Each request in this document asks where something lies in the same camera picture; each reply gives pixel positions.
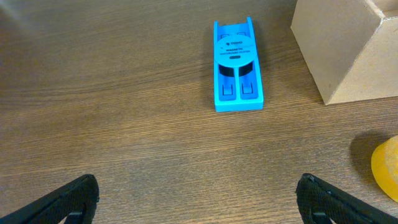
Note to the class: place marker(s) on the yellow adhesive tape roll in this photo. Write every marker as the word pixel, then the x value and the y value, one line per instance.
pixel 384 167

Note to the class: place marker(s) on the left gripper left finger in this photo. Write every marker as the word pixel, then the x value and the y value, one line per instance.
pixel 74 202

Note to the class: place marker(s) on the brown cardboard box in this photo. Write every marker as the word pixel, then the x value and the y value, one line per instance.
pixel 349 46

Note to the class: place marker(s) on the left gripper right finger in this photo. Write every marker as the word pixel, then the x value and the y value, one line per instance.
pixel 322 203

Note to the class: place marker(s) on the blue magnetic whiteboard duster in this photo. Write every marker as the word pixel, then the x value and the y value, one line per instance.
pixel 236 70

